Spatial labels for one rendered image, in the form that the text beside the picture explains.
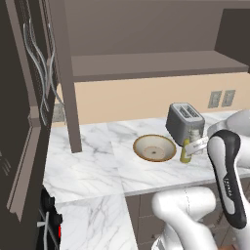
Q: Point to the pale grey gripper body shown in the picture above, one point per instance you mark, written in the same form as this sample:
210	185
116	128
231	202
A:
199	145

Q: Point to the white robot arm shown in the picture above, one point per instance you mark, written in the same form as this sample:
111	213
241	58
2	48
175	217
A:
182	211

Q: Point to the white shaker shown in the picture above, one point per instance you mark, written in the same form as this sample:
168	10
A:
195	133

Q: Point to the yellow bottle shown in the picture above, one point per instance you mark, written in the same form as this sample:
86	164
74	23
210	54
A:
185	156

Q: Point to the beige mixing bowl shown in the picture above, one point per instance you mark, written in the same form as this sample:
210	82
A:
154	148

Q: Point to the dark fridge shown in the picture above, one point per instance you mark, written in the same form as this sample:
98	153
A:
16	97

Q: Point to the silver toaster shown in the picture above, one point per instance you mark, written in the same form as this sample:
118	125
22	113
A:
182	123

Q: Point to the black stove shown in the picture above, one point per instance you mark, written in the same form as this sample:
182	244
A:
49	221

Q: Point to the grey wall socket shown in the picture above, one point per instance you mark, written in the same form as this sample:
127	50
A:
228	98
58	112
215	99

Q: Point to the brown wall cabinet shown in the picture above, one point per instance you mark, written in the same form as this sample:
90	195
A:
146	62

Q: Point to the brown wall cabinet door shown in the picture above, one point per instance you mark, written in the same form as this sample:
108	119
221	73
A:
234	32
70	97

